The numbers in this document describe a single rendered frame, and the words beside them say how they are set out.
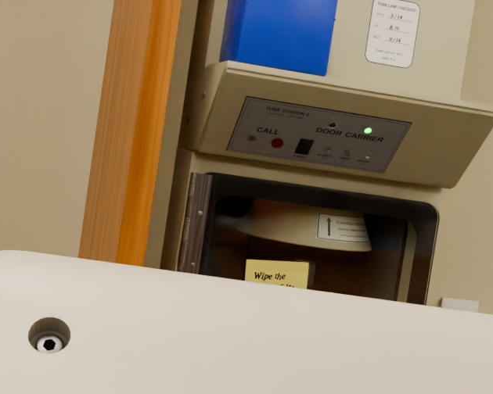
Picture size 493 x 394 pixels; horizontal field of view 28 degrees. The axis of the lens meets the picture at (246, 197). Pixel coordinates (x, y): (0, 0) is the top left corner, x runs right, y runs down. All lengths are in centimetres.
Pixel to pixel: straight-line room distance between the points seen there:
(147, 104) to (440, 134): 33
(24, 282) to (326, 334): 8
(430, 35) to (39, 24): 63
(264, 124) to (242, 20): 12
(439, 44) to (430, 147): 15
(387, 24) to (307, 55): 18
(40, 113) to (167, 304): 129
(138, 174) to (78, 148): 52
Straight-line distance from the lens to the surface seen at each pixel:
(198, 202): 113
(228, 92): 105
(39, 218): 156
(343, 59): 118
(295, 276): 116
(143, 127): 103
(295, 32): 105
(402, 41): 121
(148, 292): 27
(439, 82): 122
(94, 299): 26
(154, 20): 104
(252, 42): 104
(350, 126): 110
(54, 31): 155
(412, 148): 114
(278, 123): 108
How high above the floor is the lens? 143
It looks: 3 degrees down
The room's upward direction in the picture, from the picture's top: 8 degrees clockwise
